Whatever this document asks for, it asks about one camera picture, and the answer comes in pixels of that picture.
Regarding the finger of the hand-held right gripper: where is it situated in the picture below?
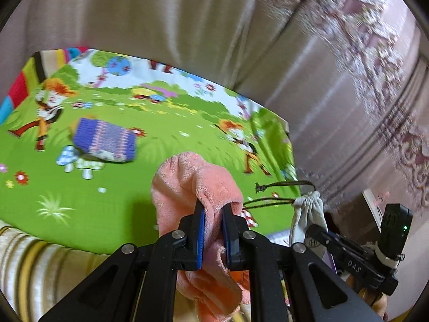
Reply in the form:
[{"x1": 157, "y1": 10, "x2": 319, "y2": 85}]
[{"x1": 303, "y1": 224, "x2": 387, "y2": 277}]

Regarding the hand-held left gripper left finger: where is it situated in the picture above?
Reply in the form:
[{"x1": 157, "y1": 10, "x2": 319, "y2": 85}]
[{"x1": 38, "y1": 201, "x2": 206, "y2": 322}]

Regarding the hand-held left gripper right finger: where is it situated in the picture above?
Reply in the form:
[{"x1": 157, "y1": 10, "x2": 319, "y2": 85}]
[{"x1": 221, "y1": 204, "x2": 384, "y2": 322}]

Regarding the pink plush towel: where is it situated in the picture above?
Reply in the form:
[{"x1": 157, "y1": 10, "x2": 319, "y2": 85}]
[{"x1": 151, "y1": 152, "x2": 253, "y2": 314}]

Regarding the grey drawstring pouch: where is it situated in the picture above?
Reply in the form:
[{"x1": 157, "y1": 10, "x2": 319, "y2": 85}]
[{"x1": 241, "y1": 181, "x2": 328, "y2": 246}]

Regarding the cartoon printed blanket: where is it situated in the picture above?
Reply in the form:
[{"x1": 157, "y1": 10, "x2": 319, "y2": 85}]
[{"x1": 0, "y1": 49, "x2": 297, "y2": 256}]

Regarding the purple knitted cloth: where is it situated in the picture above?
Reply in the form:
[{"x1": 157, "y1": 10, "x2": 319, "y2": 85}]
[{"x1": 72, "y1": 117, "x2": 139, "y2": 164}]

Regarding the pink lace curtain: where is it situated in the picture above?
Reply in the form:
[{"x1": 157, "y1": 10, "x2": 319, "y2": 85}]
[{"x1": 235, "y1": 0, "x2": 429, "y2": 229}]

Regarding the striped velvet cushion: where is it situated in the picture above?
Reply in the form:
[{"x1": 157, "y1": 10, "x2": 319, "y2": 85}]
[{"x1": 0, "y1": 219, "x2": 161, "y2": 322}]

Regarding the beige velvet curtain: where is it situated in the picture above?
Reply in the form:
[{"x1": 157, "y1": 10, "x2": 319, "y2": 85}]
[{"x1": 0, "y1": 0, "x2": 339, "y2": 121}]

